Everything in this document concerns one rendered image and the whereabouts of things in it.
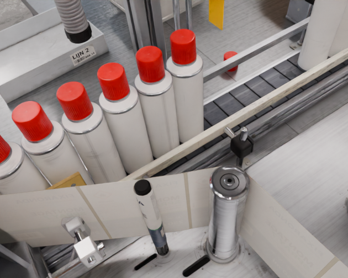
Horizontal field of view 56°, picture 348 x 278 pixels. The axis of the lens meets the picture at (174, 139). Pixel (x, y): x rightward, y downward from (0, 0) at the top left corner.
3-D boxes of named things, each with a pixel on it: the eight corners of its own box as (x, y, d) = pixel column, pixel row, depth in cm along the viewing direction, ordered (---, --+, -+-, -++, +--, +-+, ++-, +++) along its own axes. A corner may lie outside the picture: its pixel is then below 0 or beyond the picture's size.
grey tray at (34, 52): (6, 103, 73) (-5, 87, 70) (-21, 60, 84) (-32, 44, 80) (109, 51, 82) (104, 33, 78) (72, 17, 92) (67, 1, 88)
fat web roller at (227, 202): (219, 271, 44) (225, 212, 29) (199, 243, 46) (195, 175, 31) (245, 251, 45) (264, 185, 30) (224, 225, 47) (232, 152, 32)
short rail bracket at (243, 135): (237, 180, 57) (243, 138, 48) (226, 167, 59) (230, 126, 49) (251, 170, 58) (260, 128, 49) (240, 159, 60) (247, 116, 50)
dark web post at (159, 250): (161, 258, 45) (138, 197, 30) (154, 248, 46) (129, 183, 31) (171, 251, 46) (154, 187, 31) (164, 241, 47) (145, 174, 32)
